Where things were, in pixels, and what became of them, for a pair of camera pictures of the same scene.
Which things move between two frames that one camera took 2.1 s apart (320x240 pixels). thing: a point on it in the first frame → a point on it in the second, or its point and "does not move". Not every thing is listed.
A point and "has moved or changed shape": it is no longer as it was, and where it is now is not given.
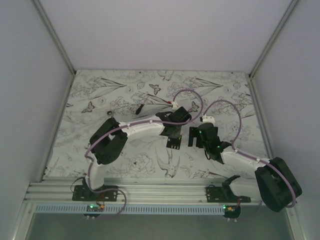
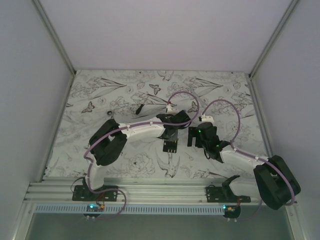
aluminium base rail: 59,191 does not move
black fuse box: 174,142 has moved or changed shape
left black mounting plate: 81,192 does not move
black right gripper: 194,133 does not move
